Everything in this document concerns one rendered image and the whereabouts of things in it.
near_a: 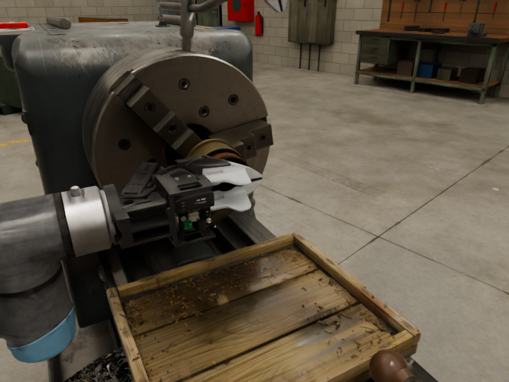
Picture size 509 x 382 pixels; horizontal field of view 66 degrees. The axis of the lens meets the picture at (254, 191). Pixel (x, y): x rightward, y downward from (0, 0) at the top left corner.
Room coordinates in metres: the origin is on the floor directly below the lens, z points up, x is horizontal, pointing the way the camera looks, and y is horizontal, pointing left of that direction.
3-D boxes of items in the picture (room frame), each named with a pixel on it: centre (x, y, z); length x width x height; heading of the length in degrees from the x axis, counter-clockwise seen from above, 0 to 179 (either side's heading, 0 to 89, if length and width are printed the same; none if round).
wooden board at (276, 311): (0.45, 0.00, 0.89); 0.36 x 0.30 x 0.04; 119
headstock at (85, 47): (1.02, 0.34, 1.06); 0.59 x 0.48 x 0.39; 29
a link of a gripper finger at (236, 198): (0.48, 0.02, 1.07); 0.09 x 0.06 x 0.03; 118
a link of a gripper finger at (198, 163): (0.48, 0.07, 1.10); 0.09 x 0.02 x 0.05; 118
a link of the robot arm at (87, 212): (0.40, 0.19, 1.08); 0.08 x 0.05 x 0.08; 28
